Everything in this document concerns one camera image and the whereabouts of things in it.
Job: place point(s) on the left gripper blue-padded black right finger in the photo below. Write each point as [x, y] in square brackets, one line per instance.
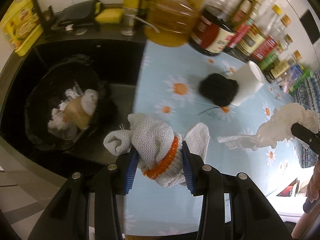
[252, 215]

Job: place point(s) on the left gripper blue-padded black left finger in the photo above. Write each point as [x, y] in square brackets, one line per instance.
[67, 215]

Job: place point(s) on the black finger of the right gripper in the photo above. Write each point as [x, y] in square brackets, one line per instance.
[307, 136]

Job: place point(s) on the white paper tissue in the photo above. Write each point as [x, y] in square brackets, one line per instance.
[277, 129]

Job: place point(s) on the brown paper cup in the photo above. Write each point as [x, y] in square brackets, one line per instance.
[76, 114]

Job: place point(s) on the grey glove orange cuff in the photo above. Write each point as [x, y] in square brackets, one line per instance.
[159, 147]

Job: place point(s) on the black kitchen sink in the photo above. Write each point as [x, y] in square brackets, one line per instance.
[119, 61]

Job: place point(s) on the person's hand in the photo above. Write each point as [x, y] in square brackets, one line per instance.
[314, 184]

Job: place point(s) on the blue woven mat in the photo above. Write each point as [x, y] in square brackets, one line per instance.
[307, 95]

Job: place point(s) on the green plastic packet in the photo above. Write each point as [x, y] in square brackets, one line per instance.
[307, 73]

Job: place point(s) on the yellow label small bottle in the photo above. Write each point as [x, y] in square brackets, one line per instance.
[283, 66]

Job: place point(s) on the white paper cup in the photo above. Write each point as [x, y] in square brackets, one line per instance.
[250, 79]

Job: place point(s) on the green label small bottle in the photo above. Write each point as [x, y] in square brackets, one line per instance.
[282, 45]

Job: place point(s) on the red label vinegar bottle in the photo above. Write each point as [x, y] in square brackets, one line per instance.
[274, 36]

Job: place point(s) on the yellow cap clear bottle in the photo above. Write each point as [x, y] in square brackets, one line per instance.
[259, 31]

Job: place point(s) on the red label sauce bottle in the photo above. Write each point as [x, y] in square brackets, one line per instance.
[242, 20]

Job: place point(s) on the dark soy sauce jug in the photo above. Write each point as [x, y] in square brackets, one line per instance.
[213, 29]

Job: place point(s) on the daisy print blue tablecloth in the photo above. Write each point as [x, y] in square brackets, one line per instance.
[168, 91]

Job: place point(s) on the large cooking oil jug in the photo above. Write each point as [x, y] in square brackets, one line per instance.
[171, 21]

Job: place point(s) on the yellow dish soap bottle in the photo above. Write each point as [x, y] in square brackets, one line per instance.
[21, 26]

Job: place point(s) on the grey dish cloth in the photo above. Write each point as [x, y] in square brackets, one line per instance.
[78, 15]

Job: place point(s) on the yellow sponge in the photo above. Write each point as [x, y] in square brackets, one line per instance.
[110, 16]

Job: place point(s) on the black wall socket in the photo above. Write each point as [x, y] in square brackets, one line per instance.
[310, 26]

